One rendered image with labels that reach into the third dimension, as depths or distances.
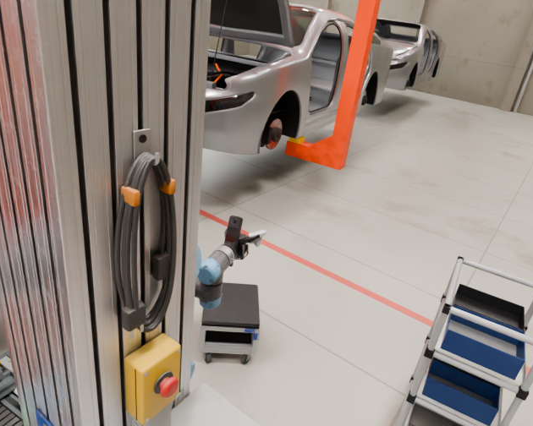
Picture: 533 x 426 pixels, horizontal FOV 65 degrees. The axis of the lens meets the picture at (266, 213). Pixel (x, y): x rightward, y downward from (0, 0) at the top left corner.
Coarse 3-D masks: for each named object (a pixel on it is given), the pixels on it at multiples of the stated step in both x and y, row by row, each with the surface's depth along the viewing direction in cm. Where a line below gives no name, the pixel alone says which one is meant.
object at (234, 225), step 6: (234, 216) 150; (228, 222) 151; (234, 222) 149; (240, 222) 150; (228, 228) 150; (234, 228) 149; (240, 228) 151; (228, 234) 150; (234, 234) 149; (228, 240) 150; (234, 240) 149; (234, 246) 149
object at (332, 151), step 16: (368, 0) 382; (368, 16) 387; (368, 32) 392; (352, 48) 404; (368, 48) 405; (352, 64) 409; (352, 80) 414; (352, 96) 419; (352, 112) 425; (336, 128) 439; (352, 128) 444; (288, 144) 472; (304, 144) 469; (320, 144) 455; (336, 144) 444; (320, 160) 460; (336, 160) 451
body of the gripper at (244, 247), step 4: (240, 236) 155; (244, 236) 155; (240, 240) 152; (244, 240) 152; (224, 244) 148; (228, 244) 148; (240, 244) 153; (244, 244) 154; (248, 244) 158; (232, 248) 147; (236, 248) 153; (240, 248) 153; (244, 248) 154; (248, 248) 158; (236, 252) 153; (240, 252) 154; (244, 252) 155; (248, 252) 158; (236, 256) 149; (240, 256) 155; (244, 256) 155; (232, 264) 150
